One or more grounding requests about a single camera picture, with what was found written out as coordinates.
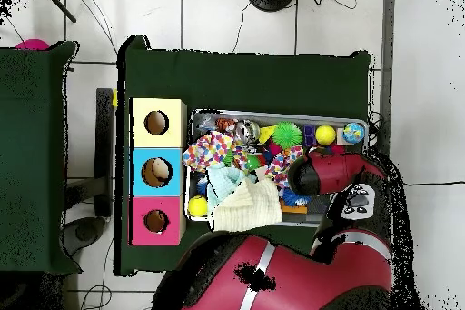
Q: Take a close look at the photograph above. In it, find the small green spiky ball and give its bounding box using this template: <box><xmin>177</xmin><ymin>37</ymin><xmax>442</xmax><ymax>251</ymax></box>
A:
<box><xmin>272</xmin><ymin>122</ymin><xmax>302</xmax><ymax>149</ymax></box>

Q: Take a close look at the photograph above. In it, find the cream yellow cloth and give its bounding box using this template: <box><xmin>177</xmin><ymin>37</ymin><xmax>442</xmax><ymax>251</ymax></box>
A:
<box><xmin>210</xmin><ymin>177</ymin><xmax>283</xmax><ymax>234</ymax></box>

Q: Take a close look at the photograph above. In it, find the wooden box with three holes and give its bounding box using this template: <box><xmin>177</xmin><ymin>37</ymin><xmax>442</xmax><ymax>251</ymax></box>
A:
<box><xmin>129</xmin><ymin>97</ymin><xmax>189</xmax><ymax>247</ymax></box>

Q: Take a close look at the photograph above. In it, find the magenta bowl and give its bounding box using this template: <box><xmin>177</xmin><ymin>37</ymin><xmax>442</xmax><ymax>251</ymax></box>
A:
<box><xmin>15</xmin><ymin>38</ymin><xmax>52</xmax><ymax>52</ymax></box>

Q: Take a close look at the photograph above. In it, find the clear shallow mesh bin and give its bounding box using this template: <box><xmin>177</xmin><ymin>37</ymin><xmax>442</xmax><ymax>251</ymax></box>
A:
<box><xmin>186</xmin><ymin>111</ymin><xmax>368</xmax><ymax>230</ymax></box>

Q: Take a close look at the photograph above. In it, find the crushed silver can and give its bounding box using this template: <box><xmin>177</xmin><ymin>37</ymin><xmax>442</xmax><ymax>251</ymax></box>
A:
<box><xmin>235</xmin><ymin>120</ymin><xmax>262</xmax><ymax>144</ymax></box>

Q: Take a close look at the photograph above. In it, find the black rod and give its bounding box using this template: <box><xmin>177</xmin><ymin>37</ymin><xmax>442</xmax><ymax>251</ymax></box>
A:
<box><xmin>37</xmin><ymin>0</ymin><xmax>77</xmax><ymax>24</ymax></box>

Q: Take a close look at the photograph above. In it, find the side table with green cloth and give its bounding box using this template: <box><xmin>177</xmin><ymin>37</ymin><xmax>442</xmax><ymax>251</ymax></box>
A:
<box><xmin>0</xmin><ymin>40</ymin><xmax>80</xmax><ymax>275</ymax></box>

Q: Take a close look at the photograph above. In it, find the blue globe ball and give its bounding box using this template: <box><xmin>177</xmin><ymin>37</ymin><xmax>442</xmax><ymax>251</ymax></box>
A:
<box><xmin>342</xmin><ymin>122</ymin><xmax>366</xmax><ymax>145</ymax></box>

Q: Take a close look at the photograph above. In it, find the yellow smiley ball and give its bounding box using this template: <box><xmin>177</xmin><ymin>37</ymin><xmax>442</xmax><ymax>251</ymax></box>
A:
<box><xmin>187</xmin><ymin>195</ymin><xmax>210</xmax><ymax>218</ymax></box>

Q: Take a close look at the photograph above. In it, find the polka dot colourful cloth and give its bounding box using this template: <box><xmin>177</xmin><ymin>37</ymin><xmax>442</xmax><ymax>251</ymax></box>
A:
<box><xmin>267</xmin><ymin>145</ymin><xmax>305</xmax><ymax>187</ymax></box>
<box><xmin>181</xmin><ymin>131</ymin><xmax>235</xmax><ymax>173</ymax></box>

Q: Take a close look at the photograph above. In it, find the plain yellow ball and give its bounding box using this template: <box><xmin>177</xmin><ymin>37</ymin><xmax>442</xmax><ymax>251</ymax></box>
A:
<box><xmin>315</xmin><ymin>125</ymin><xmax>338</xmax><ymax>146</ymax></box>

